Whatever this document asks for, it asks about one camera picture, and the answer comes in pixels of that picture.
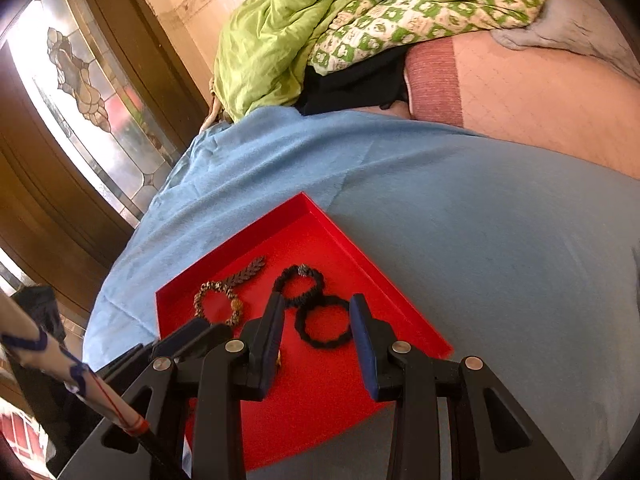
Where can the cream stick with blue thread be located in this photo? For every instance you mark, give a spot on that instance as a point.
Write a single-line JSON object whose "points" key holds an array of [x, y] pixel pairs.
{"points": [[60, 360]]}

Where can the green and white patterned blanket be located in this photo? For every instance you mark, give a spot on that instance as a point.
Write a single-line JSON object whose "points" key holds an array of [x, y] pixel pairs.
{"points": [[400, 25]]}

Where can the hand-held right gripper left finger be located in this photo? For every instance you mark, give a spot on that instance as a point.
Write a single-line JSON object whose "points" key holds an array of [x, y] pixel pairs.
{"points": [[270, 345]]}

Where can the black cloth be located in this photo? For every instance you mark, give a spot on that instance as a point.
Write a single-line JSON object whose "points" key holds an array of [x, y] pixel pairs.
{"points": [[350, 85]]}

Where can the grey pillow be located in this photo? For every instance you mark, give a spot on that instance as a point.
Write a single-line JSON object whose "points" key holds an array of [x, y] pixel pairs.
{"points": [[565, 20]]}

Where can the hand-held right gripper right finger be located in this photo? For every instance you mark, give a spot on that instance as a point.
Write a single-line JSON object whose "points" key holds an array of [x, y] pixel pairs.
{"points": [[364, 350]]}

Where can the brown leaf hair clip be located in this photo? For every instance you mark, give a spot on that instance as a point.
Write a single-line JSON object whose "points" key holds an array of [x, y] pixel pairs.
{"points": [[250, 270]]}

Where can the black scrunchie with ornament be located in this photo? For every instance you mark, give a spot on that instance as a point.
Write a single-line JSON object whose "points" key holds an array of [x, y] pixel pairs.
{"points": [[316, 287]]}

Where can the pink bedsheet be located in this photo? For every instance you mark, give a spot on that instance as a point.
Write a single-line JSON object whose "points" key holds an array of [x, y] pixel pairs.
{"points": [[525, 100]]}

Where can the green quilt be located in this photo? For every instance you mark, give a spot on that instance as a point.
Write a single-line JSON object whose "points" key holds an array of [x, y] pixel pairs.
{"points": [[260, 50]]}

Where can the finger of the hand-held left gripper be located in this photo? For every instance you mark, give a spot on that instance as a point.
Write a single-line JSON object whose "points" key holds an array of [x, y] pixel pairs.
{"points": [[180, 336]]}

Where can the wooden window frame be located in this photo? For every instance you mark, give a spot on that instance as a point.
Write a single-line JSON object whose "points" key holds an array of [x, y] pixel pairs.
{"points": [[45, 210]]}

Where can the blue blanket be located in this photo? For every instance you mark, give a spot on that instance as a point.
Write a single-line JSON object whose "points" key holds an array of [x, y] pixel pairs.
{"points": [[450, 260]]}

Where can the stained glass window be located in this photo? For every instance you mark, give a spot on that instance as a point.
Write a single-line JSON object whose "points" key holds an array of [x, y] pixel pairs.
{"points": [[100, 125]]}

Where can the dark cloth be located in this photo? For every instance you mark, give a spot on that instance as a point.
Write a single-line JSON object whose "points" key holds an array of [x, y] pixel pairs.
{"points": [[37, 307]]}

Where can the small gold ornament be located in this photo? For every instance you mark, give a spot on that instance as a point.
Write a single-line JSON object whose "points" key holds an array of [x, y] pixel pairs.
{"points": [[278, 358]]}

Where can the red tray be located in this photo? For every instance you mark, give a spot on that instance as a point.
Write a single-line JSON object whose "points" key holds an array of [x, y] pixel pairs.
{"points": [[325, 400]]}

